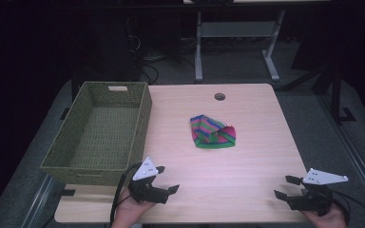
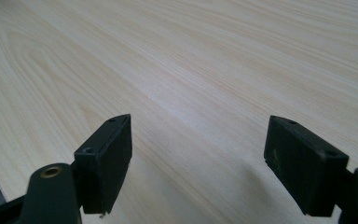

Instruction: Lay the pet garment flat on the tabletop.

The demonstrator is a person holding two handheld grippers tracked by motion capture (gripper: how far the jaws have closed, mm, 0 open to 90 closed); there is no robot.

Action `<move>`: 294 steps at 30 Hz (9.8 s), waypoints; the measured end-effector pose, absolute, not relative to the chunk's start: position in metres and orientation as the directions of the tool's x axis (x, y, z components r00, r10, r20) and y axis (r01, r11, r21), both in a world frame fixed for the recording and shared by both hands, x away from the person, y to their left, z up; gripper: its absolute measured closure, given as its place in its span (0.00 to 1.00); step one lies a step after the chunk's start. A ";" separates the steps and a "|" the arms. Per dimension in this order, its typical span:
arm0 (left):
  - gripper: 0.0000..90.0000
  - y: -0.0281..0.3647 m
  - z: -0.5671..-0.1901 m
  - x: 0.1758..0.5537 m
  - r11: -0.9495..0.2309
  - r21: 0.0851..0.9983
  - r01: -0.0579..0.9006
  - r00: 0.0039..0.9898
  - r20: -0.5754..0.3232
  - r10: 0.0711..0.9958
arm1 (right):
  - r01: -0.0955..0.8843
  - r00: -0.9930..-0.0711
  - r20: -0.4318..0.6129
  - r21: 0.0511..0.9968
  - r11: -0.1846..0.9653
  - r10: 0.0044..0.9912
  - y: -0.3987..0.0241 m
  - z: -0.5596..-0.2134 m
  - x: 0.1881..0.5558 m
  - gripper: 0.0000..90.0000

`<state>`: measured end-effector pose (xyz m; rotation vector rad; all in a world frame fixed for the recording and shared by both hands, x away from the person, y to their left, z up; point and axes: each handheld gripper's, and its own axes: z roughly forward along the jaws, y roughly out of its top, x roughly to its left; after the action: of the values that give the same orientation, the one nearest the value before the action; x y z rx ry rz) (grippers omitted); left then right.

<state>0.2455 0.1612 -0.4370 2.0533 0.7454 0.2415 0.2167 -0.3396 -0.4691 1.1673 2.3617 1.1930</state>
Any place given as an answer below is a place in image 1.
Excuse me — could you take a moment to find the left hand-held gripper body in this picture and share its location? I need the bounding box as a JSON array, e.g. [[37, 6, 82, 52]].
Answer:
[[127, 156, 169, 205]]

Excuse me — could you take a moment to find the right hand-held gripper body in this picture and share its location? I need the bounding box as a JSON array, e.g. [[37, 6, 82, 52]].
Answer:
[[286, 167, 350, 218]]

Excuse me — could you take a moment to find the striped knit pet sweater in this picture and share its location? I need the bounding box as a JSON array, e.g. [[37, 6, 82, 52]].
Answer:
[[189, 113, 238, 149]]

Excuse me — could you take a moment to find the green woven basket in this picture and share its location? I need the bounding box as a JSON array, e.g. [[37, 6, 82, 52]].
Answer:
[[39, 81, 153, 187]]

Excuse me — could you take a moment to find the person's right hand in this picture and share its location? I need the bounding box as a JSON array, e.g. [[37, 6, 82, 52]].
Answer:
[[299, 202, 348, 228]]

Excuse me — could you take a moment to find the person's left hand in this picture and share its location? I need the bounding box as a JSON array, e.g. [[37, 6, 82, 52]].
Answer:
[[110, 187, 157, 228]]

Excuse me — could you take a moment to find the black metal stand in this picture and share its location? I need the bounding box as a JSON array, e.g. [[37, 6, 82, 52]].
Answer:
[[312, 61, 357, 125]]

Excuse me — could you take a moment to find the dark computer tower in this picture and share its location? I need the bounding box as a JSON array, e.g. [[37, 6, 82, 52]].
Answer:
[[71, 12, 142, 96]]

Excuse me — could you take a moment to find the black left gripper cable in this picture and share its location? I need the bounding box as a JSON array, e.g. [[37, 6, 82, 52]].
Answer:
[[109, 162, 143, 226]]

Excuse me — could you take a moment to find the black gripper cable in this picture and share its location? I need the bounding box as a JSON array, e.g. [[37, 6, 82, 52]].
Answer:
[[328, 187, 365, 226], [109, 162, 143, 226]]

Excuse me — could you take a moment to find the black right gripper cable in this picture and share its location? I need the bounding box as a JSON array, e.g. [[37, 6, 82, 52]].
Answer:
[[328, 187, 365, 226]]

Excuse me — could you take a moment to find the bundle of floor cables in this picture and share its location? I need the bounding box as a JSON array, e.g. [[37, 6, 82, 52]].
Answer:
[[125, 18, 198, 86]]

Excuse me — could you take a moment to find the grey metal desk frame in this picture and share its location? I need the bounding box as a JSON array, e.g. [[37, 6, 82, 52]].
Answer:
[[194, 9, 287, 84]]

